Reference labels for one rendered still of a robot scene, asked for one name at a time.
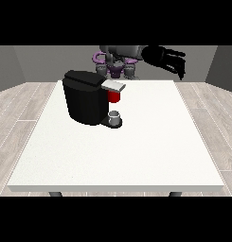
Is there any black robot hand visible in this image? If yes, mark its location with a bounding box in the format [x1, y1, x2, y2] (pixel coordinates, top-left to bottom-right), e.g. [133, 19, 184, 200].
[141, 45, 187, 81]

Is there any pale grey machine lid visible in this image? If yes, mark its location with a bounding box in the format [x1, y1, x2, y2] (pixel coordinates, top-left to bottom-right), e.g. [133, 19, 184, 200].
[100, 78, 127, 95]

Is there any red pod holder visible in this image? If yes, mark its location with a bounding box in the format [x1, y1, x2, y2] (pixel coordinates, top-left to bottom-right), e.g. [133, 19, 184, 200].
[107, 90, 121, 104]

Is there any black coffee machine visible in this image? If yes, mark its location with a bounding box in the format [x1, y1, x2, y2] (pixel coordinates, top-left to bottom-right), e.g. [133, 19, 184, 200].
[62, 69, 123, 129]

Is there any grey purple robot trunk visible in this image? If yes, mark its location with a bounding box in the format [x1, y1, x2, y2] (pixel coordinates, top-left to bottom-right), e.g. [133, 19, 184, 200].
[91, 50, 141, 80]

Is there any small grey cup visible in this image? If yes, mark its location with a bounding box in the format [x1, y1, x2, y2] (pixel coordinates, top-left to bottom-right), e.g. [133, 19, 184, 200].
[107, 110, 122, 127]

